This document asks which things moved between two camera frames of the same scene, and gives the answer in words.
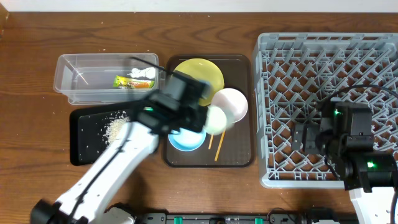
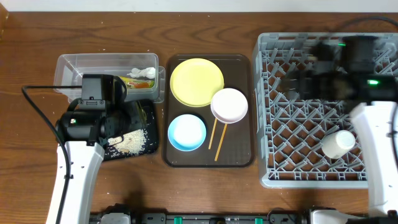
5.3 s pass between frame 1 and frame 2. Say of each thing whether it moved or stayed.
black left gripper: moved
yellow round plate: stayed
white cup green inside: moved
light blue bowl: stayed
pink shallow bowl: stayed
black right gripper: moved
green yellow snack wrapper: stayed
